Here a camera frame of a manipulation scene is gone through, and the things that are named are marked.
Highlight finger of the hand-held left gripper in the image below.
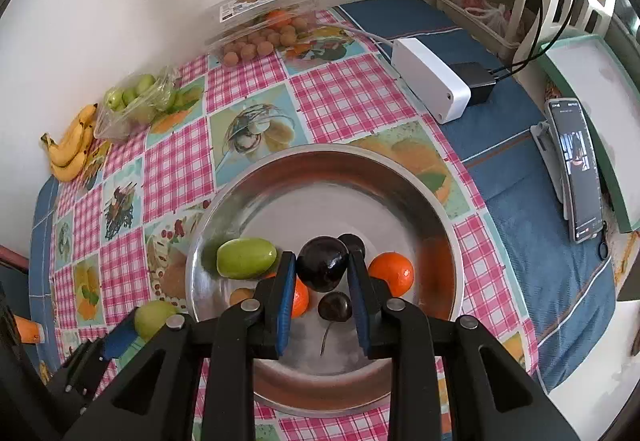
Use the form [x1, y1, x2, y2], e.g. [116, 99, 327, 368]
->
[62, 321, 138, 398]

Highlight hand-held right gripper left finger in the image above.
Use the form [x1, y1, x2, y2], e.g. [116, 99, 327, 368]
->
[65, 251, 297, 441]

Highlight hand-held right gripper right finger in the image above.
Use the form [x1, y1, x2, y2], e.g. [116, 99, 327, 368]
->
[348, 251, 583, 441]

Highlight dark purple plum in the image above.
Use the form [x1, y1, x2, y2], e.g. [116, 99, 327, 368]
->
[337, 233, 367, 262]
[318, 292, 354, 357]
[296, 236, 350, 293]

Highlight small green apple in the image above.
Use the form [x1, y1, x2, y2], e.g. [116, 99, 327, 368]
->
[133, 300, 180, 342]

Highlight small brown longan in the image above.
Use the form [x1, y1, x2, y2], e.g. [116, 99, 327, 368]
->
[229, 287, 258, 308]

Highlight green mango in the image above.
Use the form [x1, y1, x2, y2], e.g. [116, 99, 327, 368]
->
[216, 238, 278, 280]

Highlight large steel bowl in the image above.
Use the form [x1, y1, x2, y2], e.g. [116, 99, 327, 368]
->
[185, 144, 465, 418]

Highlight orange packet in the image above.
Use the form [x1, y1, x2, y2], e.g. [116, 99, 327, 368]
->
[12, 314, 43, 344]

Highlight reddish wooden bar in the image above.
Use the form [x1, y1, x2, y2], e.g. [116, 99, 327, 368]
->
[0, 243, 31, 272]

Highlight bunch of yellow bananas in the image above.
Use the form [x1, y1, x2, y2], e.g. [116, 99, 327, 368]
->
[41, 103, 99, 183]

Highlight pink checked tablecloth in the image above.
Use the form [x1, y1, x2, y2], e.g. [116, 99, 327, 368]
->
[50, 8, 541, 441]

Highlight clear plastic tray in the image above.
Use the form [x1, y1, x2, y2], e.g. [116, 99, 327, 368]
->
[93, 66, 183, 142]

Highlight white power box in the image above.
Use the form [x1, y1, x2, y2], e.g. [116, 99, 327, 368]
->
[390, 38, 472, 124]

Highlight pile of green jujubes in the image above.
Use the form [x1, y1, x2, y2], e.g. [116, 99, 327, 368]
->
[104, 73, 176, 122]

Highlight grey phone stand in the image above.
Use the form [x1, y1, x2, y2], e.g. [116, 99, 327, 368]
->
[530, 120, 571, 222]

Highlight pile of brown longans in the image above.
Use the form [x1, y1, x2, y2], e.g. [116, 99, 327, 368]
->
[222, 16, 308, 68]

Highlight black charger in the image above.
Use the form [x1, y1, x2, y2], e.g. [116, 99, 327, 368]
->
[447, 62, 498, 106]

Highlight black smartphone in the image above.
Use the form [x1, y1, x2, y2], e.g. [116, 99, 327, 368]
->
[545, 97, 606, 244]

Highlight clear plastic lidded box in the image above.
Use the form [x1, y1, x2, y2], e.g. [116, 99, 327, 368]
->
[205, 0, 321, 69]

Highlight white plastic bag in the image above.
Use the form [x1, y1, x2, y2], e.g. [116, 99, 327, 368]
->
[452, 0, 521, 42]

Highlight green framed white board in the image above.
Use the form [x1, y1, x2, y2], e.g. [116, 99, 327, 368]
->
[537, 35, 640, 234]

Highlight white cable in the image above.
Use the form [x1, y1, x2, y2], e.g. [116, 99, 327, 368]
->
[330, 16, 401, 52]

